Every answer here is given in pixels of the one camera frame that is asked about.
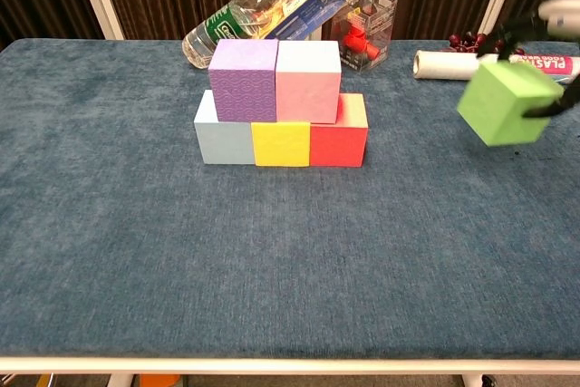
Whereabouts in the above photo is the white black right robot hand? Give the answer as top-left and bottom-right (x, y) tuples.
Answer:
(475, 0), (580, 120)

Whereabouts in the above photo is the green cube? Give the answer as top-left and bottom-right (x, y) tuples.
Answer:
(456, 60), (566, 148)

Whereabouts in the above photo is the red cube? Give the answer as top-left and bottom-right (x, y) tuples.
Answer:
(309, 92), (370, 169)

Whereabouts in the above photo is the pink cube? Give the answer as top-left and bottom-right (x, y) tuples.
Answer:
(275, 39), (343, 125)

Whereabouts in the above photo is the yellow cube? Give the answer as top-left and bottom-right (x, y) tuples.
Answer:
(250, 121), (313, 168)

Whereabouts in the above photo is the purple cube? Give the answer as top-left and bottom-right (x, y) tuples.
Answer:
(208, 38), (279, 123)

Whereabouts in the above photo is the light blue cube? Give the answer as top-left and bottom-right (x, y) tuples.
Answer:
(193, 89), (256, 166)

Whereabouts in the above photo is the dark red grape bunch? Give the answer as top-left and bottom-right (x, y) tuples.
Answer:
(448, 32), (526, 55)

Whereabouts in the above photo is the white plastic wrap roll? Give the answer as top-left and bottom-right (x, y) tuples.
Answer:
(412, 49), (580, 86)

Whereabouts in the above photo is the clear box with red toy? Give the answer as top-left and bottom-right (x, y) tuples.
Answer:
(328, 0), (399, 73)

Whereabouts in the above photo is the blue orange carton box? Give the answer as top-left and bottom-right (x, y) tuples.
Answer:
(260, 0), (349, 42)

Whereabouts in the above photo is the clear green-label water bottle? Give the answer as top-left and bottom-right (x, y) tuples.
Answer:
(181, 0), (300, 70)

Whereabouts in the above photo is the blue table mat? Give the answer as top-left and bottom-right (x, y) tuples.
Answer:
(0, 37), (580, 360)

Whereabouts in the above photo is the orange object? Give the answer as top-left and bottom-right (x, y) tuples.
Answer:
(138, 374), (182, 387)

